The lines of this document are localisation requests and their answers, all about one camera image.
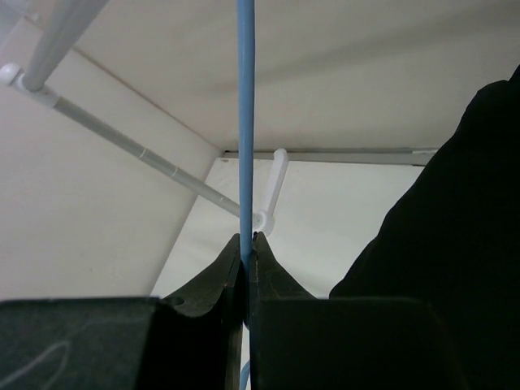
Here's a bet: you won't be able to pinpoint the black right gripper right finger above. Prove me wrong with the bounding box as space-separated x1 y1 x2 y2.
247 232 315 389

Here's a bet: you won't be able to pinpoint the white metal clothes rack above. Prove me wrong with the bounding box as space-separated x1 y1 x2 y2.
1 1 288 235

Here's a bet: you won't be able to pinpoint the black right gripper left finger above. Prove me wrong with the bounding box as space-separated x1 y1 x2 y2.
162 234 243 389

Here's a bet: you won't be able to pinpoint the blue clothes hanger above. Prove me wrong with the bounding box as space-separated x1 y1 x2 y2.
235 0 258 390

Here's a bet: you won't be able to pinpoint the black trousers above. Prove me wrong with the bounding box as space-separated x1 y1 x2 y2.
330 74 519 389

